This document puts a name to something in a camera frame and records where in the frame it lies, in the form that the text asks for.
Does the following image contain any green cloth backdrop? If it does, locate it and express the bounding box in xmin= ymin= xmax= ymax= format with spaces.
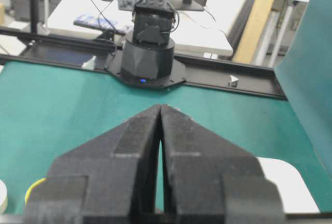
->
xmin=275 ymin=0 xmax=331 ymax=182

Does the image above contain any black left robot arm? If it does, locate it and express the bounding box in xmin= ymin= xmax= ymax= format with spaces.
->
xmin=104 ymin=0 xmax=186 ymax=90

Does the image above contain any white tape roll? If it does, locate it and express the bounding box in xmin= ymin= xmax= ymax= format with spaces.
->
xmin=0 ymin=180 xmax=8 ymax=214

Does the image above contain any white desk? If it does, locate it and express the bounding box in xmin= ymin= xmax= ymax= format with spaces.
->
xmin=47 ymin=0 xmax=233 ymax=56

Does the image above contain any black aluminium frame rail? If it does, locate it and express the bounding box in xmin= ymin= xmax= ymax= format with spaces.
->
xmin=1 ymin=27 xmax=287 ymax=100

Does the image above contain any yellow tape roll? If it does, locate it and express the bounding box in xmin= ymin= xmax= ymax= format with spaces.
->
xmin=24 ymin=178 xmax=46 ymax=205

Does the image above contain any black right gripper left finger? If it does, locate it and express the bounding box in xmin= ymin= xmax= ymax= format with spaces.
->
xmin=24 ymin=104 xmax=161 ymax=223

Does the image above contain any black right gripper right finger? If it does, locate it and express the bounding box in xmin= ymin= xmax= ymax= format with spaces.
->
xmin=161 ymin=105 xmax=285 ymax=223

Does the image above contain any white plastic case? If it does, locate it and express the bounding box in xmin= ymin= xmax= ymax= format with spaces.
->
xmin=257 ymin=157 xmax=320 ymax=214

